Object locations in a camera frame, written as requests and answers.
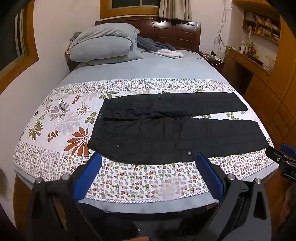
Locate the blue-grey pillow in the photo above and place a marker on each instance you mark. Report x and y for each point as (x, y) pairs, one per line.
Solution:
(108, 30)
(99, 49)

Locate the beige curtain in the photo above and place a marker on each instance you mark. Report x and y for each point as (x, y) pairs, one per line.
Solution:
(173, 9)

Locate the black pants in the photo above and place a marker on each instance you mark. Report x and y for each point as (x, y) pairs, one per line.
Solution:
(161, 139)

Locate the row of books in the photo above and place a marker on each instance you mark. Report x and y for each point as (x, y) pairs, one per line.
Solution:
(266, 24)

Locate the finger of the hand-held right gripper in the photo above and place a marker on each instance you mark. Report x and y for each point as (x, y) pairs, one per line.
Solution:
(288, 148)
(274, 155)

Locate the wood-framed dark window panel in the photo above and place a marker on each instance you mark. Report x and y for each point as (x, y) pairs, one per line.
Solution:
(25, 46)

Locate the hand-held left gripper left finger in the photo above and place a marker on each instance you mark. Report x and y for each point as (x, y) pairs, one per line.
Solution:
(89, 177)

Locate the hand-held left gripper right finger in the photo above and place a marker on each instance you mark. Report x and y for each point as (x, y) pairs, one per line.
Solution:
(210, 177)

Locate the black eyeglasses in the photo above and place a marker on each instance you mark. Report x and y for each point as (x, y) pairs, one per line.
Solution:
(62, 105)

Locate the wood-framed window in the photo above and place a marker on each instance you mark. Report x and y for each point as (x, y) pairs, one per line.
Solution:
(124, 2)

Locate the floral patterned quilt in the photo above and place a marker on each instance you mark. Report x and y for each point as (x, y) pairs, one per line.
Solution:
(127, 178)

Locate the white cloth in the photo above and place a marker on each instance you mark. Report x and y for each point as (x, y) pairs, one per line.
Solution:
(171, 54)

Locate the wooden desk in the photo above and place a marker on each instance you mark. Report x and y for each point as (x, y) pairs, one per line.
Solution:
(245, 62)

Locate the dark wooden headboard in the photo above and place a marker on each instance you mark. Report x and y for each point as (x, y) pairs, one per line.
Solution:
(175, 34)

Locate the wooden wardrobe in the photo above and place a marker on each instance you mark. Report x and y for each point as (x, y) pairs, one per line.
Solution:
(277, 92)

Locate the pile of clothes on bed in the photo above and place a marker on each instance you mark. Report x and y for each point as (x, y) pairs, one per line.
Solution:
(150, 45)

